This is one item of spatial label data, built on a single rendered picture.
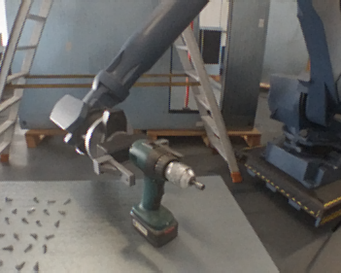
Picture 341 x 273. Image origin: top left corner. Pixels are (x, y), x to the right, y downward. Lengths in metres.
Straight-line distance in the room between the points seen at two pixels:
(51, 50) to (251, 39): 1.97
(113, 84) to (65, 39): 1.85
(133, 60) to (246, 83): 2.02
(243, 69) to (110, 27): 1.38
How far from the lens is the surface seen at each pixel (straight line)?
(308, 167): 1.79
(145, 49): 0.80
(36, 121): 2.86
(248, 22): 2.67
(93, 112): 0.70
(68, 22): 2.58
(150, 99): 2.54
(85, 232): 0.66
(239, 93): 2.71
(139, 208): 0.61
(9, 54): 1.85
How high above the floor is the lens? 1.10
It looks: 22 degrees down
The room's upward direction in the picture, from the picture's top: 3 degrees clockwise
